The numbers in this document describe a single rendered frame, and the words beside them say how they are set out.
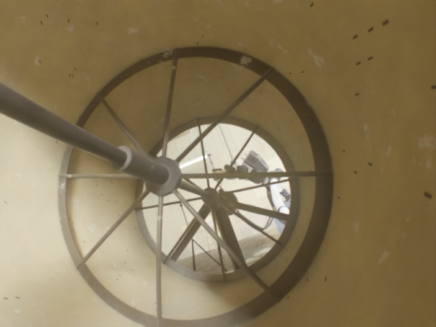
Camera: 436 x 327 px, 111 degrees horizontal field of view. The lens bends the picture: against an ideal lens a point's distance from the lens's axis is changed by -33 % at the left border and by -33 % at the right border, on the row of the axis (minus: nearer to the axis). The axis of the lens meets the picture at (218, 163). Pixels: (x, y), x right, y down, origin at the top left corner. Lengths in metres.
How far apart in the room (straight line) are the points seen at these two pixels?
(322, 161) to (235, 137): 10.17
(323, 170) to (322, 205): 0.15
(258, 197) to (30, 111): 10.13
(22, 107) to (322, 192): 1.03
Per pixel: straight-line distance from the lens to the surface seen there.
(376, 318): 0.46
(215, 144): 11.16
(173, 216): 11.20
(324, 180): 1.00
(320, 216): 0.98
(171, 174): 1.05
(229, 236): 2.19
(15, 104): 0.51
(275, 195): 2.56
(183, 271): 2.14
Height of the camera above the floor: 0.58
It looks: 17 degrees up
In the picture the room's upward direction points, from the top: 20 degrees counter-clockwise
